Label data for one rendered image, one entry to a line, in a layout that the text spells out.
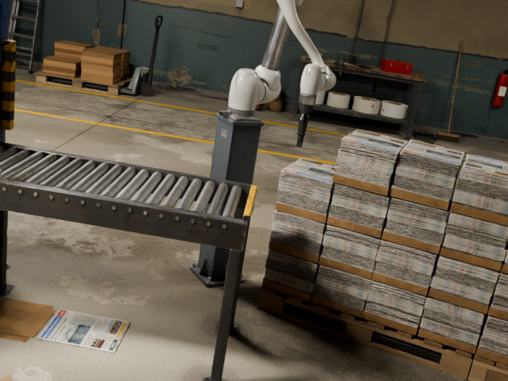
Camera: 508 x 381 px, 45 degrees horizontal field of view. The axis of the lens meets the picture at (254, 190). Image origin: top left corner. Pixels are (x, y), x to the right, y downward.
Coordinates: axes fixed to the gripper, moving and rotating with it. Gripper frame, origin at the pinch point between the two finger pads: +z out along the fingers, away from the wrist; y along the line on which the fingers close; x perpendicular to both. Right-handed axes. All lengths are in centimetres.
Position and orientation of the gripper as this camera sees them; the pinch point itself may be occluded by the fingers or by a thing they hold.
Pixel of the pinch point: (300, 140)
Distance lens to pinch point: 332.8
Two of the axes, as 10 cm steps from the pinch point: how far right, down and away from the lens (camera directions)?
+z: -1.5, 9.4, 3.0
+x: -9.2, -2.5, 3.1
